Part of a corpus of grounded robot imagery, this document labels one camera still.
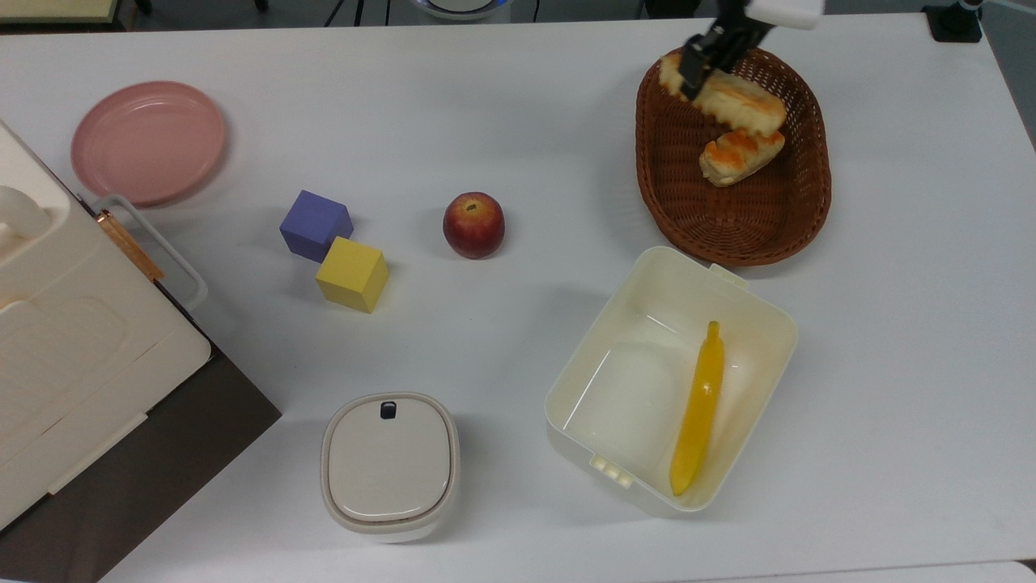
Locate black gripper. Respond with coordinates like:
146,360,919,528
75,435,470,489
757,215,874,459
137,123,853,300
678,0,776,103

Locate long toasted bread loaf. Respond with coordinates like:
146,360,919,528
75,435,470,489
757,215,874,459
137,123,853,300
658,52,788,138

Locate small glazed bread roll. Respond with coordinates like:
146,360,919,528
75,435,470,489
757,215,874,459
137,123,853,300
698,128,787,189

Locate brown wicker basket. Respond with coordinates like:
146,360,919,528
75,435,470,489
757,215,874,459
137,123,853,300
635,40,834,268

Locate red apple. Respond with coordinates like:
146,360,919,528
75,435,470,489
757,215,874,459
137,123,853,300
442,191,507,261

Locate cream open plastic box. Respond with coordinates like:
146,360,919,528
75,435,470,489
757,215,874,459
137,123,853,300
544,245,800,514

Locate yellow banana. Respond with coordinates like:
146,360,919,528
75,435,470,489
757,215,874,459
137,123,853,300
669,321,727,497

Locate yellow cube block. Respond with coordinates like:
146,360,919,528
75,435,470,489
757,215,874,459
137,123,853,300
315,236,390,314

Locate purple cube block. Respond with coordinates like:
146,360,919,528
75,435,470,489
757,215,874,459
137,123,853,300
279,189,355,263

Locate small beige lidded container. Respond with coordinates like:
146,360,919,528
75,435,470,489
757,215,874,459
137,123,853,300
320,392,461,543

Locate pink round plate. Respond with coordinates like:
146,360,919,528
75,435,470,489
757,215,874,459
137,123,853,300
70,80,228,207

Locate light wooden table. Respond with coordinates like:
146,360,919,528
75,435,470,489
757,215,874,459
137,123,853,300
0,0,121,24

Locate large white plastic case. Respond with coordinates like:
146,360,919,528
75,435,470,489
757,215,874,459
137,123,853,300
0,121,214,532

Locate dark brown board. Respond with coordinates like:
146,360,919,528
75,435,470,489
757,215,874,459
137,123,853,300
0,347,283,583

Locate clear handle with copper bar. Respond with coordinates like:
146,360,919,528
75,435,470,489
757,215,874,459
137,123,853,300
87,193,209,313

